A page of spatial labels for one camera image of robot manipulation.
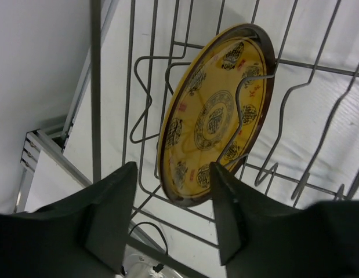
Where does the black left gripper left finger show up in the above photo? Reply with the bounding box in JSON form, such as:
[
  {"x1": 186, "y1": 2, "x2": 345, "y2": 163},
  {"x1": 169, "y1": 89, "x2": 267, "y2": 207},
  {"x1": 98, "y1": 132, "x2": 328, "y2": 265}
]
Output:
[{"x1": 0, "y1": 162, "x2": 137, "y2": 277}]

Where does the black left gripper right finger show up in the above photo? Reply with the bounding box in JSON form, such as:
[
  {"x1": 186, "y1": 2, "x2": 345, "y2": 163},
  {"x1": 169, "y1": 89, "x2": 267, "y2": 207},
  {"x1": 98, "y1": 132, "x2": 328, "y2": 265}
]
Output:
[{"x1": 210, "y1": 162, "x2": 359, "y2": 277}]

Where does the olive brown plate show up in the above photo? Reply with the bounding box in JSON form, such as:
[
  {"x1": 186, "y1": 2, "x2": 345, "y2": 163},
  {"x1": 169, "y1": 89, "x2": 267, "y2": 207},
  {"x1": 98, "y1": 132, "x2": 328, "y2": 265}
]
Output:
[{"x1": 158, "y1": 24, "x2": 276, "y2": 207}]

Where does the black cable under gripper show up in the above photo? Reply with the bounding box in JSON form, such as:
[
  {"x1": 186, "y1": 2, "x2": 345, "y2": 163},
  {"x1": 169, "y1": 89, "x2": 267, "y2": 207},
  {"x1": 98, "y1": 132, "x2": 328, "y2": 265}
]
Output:
[{"x1": 128, "y1": 221, "x2": 170, "y2": 273}]

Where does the metal wire dish rack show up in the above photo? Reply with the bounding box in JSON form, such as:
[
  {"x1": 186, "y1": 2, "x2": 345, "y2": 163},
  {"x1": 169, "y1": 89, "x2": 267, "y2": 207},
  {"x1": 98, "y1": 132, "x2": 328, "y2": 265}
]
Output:
[{"x1": 101, "y1": 1, "x2": 359, "y2": 276}]

